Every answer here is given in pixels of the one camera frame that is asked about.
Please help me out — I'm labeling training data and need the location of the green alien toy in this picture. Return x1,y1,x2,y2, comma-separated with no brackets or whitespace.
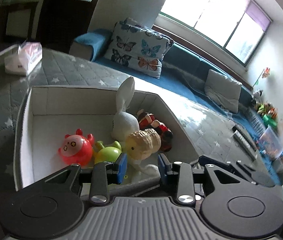
93,141,122,164

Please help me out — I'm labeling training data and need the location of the red round pig toy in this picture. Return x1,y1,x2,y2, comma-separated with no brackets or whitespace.
58,129,94,166

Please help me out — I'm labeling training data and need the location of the black-haired red doll figure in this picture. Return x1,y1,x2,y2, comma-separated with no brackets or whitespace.
154,122,173,152

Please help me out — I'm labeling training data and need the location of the cream woolly sheep toy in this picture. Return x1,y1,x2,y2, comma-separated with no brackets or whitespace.
124,128,161,177

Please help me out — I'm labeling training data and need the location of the red cowboy hat figure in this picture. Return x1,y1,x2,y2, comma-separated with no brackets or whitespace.
137,109,160,130

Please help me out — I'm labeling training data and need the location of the grey remote control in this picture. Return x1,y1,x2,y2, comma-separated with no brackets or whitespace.
232,125,258,160

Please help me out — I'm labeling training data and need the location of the clear plastic toy bin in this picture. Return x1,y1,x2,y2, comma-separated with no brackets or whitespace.
258,126,283,166

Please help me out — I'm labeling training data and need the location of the white rabbit figurine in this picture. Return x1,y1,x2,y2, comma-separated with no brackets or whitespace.
111,76,139,141

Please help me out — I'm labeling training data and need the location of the pile of stuffed toys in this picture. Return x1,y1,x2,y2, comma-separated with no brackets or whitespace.
252,89,278,130

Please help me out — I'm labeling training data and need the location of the white cardboard storage box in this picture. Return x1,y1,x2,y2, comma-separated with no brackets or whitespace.
13,86,199,190

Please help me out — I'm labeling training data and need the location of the white cushion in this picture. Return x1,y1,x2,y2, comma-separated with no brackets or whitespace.
204,69,242,114

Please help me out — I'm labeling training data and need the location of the blue sofa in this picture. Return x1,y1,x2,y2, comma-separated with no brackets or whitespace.
69,28,282,185

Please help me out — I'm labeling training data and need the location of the grey quilted star tablecloth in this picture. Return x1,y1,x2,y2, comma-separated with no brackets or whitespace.
0,49,279,192

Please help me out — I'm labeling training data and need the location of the butterfly print pillow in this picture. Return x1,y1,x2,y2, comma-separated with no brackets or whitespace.
104,18,174,79

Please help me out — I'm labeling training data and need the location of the pink tissue pack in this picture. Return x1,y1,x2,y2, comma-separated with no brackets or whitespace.
4,42,43,76

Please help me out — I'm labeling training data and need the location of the window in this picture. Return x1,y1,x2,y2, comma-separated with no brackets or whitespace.
160,0,271,66

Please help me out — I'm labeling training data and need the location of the dark wooden door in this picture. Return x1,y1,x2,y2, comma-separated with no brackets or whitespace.
36,0,98,53

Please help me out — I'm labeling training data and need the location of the wall flower decoration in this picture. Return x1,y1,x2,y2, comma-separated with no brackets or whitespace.
253,67,271,87

